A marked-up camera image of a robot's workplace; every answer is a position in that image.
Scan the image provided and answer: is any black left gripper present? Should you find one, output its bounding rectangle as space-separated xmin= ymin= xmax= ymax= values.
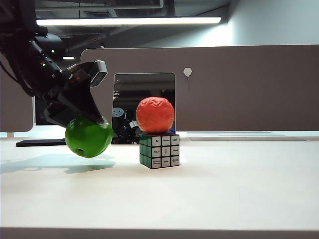
xmin=43 ymin=62 xmax=108 ymax=128

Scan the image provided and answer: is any green toy apple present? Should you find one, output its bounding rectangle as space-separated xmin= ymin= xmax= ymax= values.
xmin=64 ymin=115 xmax=114 ymax=159

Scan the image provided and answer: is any orange toy fruit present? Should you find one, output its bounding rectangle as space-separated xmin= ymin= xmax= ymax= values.
xmin=136 ymin=96 xmax=175 ymax=133

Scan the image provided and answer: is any Rubik's cube with printed words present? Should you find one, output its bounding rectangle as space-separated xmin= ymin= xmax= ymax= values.
xmin=139 ymin=133 xmax=180 ymax=170

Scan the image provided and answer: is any black smartphone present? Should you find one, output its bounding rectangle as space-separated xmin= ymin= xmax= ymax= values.
xmin=15 ymin=138 xmax=67 ymax=147

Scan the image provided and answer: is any narrow brown desk partition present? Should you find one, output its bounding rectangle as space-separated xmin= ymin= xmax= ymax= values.
xmin=0 ymin=54 xmax=35 ymax=133

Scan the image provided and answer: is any rectangular frameless mirror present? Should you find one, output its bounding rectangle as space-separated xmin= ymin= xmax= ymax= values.
xmin=111 ymin=72 xmax=176 ymax=145

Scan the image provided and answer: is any long ceiling light strip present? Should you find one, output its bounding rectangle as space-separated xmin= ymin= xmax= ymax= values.
xmin=36 ymin=17 xmax=222 ymax=26

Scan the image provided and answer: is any wide brown desk partition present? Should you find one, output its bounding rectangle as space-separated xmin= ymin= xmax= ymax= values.
xmin=80 ymin=44 xmax=319 ymax=132

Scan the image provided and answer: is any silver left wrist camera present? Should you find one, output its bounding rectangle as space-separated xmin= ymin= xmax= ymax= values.
xmin=90 ymin=60 xmax=108 ymax=87

